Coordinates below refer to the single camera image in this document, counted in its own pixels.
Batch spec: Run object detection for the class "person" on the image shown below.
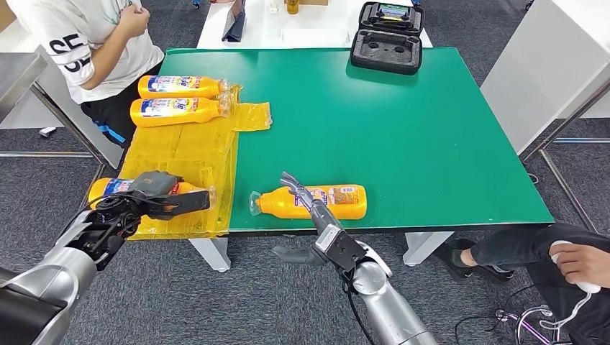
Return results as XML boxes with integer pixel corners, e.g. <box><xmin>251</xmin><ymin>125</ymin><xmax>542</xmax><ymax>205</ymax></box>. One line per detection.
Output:
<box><xmin>431</xmin><ymin>221</ymin><xmax>610</xmax><ymax>345</ymax></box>
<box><xmin>6</xmin><ymin>0</ymin><xmax>165</xmax><ymax>149</ymax></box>

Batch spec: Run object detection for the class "person's hand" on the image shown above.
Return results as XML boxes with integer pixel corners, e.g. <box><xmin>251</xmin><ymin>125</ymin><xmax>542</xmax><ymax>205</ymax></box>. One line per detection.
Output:
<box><xmin>549</xmin><ymin>241</ymin><xmax>610</xmax><ymax>289</ymax></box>

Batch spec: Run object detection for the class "handheld controller with screen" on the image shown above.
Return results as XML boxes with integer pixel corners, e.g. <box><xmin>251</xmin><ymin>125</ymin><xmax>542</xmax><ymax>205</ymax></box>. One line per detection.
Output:
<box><xmin>378</xmin><ymin>3</ymin><xmax>411</xmax><ymax>22</ymax></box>

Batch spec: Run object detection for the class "yellow plastic-wrapped board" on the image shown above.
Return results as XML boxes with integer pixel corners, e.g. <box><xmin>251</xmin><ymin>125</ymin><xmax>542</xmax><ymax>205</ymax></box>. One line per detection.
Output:
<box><xmin>114</xmin><ymin>84</ymin><xmax>273</xmax><ymax>241</ymax></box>

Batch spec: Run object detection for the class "black foam-lined case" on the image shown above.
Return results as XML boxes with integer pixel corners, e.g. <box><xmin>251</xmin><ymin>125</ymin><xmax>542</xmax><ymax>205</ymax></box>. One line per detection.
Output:
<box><xmin>350</xmin><ymin>1</ymin><xmax>425</xmax><ymax>75</ymax></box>

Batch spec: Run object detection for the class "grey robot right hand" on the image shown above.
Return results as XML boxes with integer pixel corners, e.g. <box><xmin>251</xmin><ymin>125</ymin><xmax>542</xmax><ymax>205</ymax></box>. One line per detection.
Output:
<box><xmin>271</xmin><ymin>171</ymin><xmax>342</xmax><ymax>267</ymax></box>

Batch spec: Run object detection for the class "steel table with metal legs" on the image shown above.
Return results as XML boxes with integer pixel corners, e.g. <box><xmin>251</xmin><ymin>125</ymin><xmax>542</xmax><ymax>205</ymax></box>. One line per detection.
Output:
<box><xmin>0</xmin><ymin>53</ymin><xmax>108</xmax><ymax>301</ymax></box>

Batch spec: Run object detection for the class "chrome chair base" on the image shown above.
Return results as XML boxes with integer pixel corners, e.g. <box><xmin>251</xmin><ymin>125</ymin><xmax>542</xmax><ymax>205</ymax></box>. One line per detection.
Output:
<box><xmin>495</xmin><ymin>304</ymin><xmax>565</xmax><ymax>345</ymax></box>

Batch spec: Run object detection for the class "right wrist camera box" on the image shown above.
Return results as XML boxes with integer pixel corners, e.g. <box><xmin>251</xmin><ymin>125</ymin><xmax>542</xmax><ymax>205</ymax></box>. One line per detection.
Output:
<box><xmin>314</xmin><ymin>224</ymin><xmax>367</xmax><ymax>272</ymax></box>

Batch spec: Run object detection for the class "white phone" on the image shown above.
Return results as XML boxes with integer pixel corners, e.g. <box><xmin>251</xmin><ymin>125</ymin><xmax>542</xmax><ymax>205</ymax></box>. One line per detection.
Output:
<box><xmin>550</xmin><ymin>240</ymin><xmax>602</xmax><ymax>295</ymax></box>

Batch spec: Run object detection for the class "white table with metal legs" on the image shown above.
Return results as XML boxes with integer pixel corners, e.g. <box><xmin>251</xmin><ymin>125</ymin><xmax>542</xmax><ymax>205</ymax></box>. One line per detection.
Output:
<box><xmin>480</xmin><ymin>0</ymin><xmax>610</xmax><ymax>234</ymax></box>

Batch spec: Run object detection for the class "black floor cable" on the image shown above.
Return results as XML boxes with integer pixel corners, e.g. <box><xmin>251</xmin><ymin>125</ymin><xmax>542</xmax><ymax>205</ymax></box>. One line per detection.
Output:
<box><xmin>452</xmin><ymin>285</ymin><xmax>540</xmax><ymax>345</ymax></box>

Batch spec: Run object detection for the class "person's right hand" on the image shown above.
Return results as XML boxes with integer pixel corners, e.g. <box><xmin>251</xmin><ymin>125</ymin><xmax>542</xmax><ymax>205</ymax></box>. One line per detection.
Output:
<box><xmin>118</xmin><ymin>4</ymin><xmax>152</xmax><ymax>39</ymax></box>

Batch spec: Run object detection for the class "brown cardboard piece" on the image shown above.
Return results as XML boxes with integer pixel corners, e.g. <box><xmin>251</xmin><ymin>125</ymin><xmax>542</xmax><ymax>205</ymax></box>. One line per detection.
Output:
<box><xmin>0</xmin><ymin>0</ymin><xmax>20</xmax><ymax>33</ymax></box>

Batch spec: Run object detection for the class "dark tablet case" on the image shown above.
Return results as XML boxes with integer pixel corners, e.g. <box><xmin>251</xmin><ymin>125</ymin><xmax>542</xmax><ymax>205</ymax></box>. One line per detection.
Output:
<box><xmin>221</xmin><ymin>0</ymin><xmax>247</xmax><ymax>43</ymax></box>

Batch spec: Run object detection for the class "orange detergent bottle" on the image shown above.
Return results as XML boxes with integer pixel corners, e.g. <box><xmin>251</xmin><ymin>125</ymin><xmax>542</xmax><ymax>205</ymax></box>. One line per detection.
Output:
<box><xmin>129</xmin><ymin>96</ymin><xmax>233</xmax><ymax>129</ymax></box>
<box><xmin>88</xmin><ymin>177</ymin><xmax>217</xmax><ymax>211</ymax></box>
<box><xmin>249</xmin><ymin>184</ymin><xmax>368</xmax><ymax>221</ymax></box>
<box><xmin>137</xmin><ymin>75</ymin><xmax>231</xmax><ymax>100</ymax></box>

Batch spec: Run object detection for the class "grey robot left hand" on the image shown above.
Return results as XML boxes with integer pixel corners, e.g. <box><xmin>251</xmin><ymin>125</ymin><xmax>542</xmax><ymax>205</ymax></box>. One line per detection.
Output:
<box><xmin>128</xmin><ymin>170</ymin><xmax>211</xmax><ymax>221</ymax></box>

